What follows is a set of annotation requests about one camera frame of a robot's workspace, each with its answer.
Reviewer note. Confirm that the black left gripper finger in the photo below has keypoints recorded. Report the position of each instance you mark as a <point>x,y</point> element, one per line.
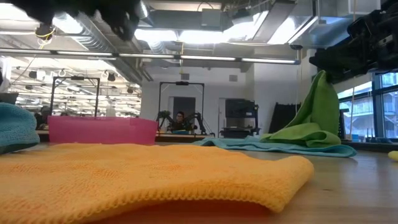
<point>122,18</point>

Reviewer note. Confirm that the green microfiber towel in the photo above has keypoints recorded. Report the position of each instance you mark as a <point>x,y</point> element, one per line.
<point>317,118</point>

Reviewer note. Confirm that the black metal rig frame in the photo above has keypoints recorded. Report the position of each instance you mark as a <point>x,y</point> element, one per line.
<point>52,96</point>
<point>182,83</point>

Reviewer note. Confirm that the yellow microfiber towel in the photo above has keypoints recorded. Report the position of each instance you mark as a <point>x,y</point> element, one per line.
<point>394,155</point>

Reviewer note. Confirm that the rolled teal microfiber towel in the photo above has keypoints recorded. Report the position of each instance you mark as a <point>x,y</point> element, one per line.
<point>15,127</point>

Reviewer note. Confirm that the black curtain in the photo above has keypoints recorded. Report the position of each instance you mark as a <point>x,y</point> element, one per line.
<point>281,118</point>

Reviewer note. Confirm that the background black robot arm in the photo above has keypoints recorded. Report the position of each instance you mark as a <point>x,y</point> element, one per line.
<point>163,118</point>
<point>199,119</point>

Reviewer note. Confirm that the flat teal microfiber towel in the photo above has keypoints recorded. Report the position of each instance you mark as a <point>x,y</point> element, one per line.
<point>236,145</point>

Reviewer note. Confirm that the person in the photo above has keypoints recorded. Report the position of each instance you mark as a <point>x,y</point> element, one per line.
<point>180,123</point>

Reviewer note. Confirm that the black perforated panel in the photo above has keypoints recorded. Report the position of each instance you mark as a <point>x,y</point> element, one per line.
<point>342,124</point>

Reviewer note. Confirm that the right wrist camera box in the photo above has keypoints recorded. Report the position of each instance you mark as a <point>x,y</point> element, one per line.
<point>359,28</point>

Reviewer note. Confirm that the orange microfiber towel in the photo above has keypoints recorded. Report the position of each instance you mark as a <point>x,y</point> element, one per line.
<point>140,177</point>

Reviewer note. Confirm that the pink plastic basket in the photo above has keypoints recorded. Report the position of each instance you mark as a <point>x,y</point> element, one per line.
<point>102,130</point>

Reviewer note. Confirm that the dark grey box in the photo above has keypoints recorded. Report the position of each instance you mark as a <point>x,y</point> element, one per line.
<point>8,98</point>

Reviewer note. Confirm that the background wooden table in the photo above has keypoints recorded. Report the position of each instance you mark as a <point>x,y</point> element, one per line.
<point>186,136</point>

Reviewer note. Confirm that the long ceiling light bar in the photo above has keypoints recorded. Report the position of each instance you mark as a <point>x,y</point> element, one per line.
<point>205,58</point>

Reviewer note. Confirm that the black equipment cart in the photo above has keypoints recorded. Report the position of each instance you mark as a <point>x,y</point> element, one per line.
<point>239,109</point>

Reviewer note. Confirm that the silver ventilation duct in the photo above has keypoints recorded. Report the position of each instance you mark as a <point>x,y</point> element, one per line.
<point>102,43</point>

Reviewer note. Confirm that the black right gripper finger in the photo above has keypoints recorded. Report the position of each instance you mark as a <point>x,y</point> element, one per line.
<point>339,60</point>

